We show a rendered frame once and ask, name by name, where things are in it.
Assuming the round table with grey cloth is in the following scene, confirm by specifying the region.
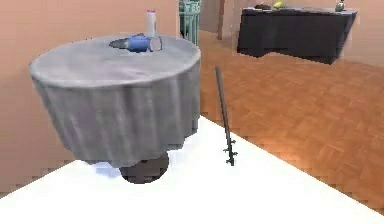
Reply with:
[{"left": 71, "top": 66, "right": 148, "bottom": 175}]
[{"left": 29, "top": 33, "right": 202, "bottom": 185}]

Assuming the green slatted chair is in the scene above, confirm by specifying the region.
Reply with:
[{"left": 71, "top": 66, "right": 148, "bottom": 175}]
[{"left": 178, "top": 0, "right": 202, "bottom": 47}]

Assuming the white bottle with pink cap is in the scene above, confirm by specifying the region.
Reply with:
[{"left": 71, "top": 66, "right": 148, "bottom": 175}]
[{"left": 146, "top": 9, "right": 158, "bottom": 38}]

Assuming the black sideboard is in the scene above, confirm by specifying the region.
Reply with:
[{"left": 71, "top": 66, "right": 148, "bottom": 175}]
[{"left": 236, "top": 6, "right": 359, "bottom": 65}]

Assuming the brown wooden post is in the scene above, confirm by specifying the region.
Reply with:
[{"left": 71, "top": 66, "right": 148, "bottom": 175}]
[{"left": 216, "top": 0, "right": 226, "bottom": 41}]

